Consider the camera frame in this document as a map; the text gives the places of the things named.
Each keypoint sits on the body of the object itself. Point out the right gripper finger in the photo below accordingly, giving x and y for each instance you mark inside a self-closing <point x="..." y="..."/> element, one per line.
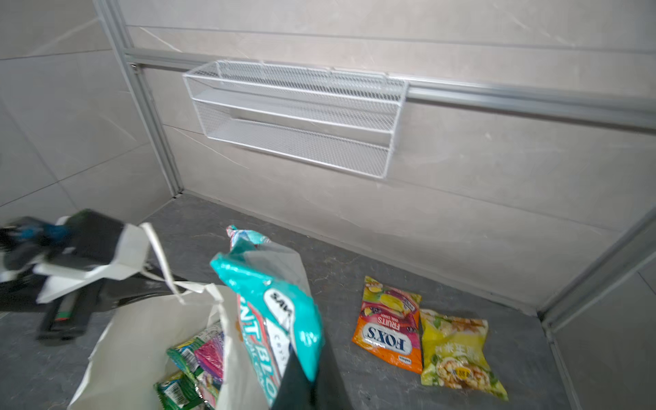
<point x="327" y="392"/>

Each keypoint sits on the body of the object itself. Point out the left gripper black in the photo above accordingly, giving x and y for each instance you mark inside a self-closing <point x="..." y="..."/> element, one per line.
<point x="108" y="268"/>

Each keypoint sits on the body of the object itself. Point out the teal mint candy packet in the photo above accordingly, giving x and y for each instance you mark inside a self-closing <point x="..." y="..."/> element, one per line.
<point x="277" y="316"/>

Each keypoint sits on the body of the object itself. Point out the magenta purple candy packet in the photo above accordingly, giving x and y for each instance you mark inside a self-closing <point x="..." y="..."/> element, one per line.
<point x="210" y="357"/>

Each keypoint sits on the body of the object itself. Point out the orange Fox's fruits candy bag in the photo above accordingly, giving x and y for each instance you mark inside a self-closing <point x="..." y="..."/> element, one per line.
<point x="388" y="325"/>

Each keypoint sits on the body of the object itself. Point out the green yellow striped candy packet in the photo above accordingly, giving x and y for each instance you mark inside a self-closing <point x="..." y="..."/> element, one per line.
<point x="183" y="354"/>

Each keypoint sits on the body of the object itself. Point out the floral white paper bag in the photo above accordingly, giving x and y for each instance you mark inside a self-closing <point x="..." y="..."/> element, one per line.
<point x="130" y="356"/>

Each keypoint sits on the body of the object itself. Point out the yellow snack packet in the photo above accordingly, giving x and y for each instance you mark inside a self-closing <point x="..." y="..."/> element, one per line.
<point x="452" y="349"/>

